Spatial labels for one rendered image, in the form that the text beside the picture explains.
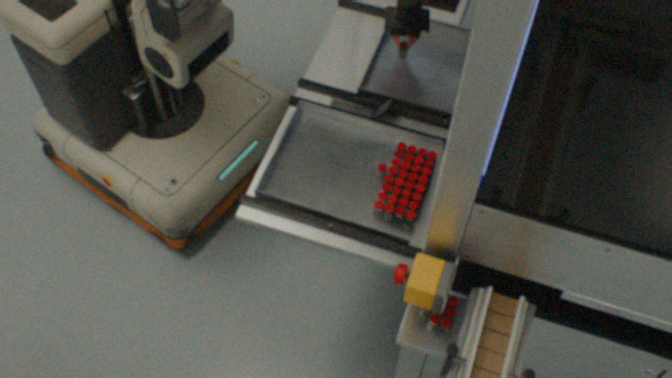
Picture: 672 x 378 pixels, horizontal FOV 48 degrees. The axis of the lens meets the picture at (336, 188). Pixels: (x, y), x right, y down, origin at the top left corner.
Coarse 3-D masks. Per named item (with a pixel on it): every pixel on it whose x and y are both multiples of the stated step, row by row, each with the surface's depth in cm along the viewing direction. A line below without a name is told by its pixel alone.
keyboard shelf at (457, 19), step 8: (368, 0) 203; (376, 0) 203; (384, 0) 203; (392, 0) 203; (464, 0) 204; (424, 8) 202; (432, 8) 202; (456, 8) 202; (464, 8) 202; (432, 16) 200; (440, 16) 200; (448, 16) 200; (456, 16) 200; (456, 24) 199
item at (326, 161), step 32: (288, 128) 167; (320, 128) 170; (352, 128) 170; (384, 128) 167; (288, 160) 165; (320, 160) 166; (352, 160) 166; (384, 160) 166; (256, 192) 158; (288, 192) 161; (320, 192) 161; (352, 192) 161; (352, 224) 154; (384, 224) 157
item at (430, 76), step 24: (432, 24) 184; (384, 48) 184; (432, 48) 184; (456, 48) 184; (384, 72) 179; (408, 72) 179; (432, 72) 180; (456, 72) 180; (384, 96) 172; (408, 96) 176; (432, 96) 176; (456, 96) 176
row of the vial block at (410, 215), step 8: (432, 152) 161; (432, 160) 161; (424, 168) 159; (432, 168) 161; (424, 176) 158; (424, 184) 157; (416, 192) 157; (424, 192) 158; (416, 200) 155; (408, 208) 155; (416, 208) 154; (408, 216) 153; (416, 216) 157; (408, 224) 154
